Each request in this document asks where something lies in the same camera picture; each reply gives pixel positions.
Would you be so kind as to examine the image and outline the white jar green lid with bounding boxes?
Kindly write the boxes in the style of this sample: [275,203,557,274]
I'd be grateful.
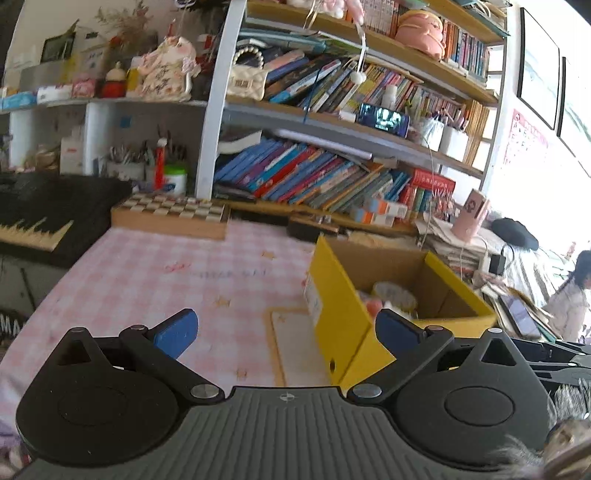
[163,165,187,197]

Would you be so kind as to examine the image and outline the floral ceramic ornament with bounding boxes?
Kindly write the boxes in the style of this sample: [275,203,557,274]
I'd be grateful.
[138,36,201,102]

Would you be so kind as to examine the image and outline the person in background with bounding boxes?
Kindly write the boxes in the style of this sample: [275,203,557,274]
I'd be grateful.
[543,250,591,343]

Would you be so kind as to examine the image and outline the smartphone on papers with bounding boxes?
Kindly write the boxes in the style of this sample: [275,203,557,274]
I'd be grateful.
[500,295,542,341]

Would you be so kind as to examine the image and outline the black cap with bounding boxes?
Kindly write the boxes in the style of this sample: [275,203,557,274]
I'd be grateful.
[490,218,539,251]

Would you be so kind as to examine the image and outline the yellow cardboard box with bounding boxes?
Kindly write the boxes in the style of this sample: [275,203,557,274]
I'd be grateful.
[304,236,497,391]

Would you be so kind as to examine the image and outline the white bookshelf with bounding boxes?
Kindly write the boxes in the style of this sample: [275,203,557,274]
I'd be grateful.
[1,1,495,225]

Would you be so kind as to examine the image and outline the wooden chessboard box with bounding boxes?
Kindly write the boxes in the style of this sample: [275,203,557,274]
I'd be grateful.
[111,193,229,241]

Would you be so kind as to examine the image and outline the row of leaning books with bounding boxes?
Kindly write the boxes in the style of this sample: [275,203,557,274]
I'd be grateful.
[212,138,412,213]

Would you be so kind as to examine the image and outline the pink checkered tablecloth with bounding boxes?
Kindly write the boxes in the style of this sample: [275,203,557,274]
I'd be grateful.
[0,218,334,416]

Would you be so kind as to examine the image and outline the right hand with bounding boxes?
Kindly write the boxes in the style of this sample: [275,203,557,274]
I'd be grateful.
[543,417,590,462]

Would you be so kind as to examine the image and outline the dark wooden box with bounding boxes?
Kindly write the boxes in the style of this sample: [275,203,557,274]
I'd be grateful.
[287,214,339,243]

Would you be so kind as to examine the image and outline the pink plush toy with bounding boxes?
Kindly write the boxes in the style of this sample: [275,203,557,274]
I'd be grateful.
[356,291,384,320]

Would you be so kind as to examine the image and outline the black Yamaha keyboard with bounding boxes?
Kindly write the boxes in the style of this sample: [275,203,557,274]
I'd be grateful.
[1,172,132,268]

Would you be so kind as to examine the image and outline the cream quilted handbag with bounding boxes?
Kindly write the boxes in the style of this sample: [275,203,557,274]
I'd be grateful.
[226,46,267,101]

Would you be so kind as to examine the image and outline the white pen holder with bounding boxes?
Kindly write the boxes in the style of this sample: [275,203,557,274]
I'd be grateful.
[106,160,145,181]

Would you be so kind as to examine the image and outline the pink cup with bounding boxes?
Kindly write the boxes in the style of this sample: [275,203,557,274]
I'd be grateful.
[451,189,489,243]

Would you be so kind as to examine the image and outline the red white figurine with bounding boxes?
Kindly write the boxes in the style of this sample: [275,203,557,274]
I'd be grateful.
[153,138,167,191]

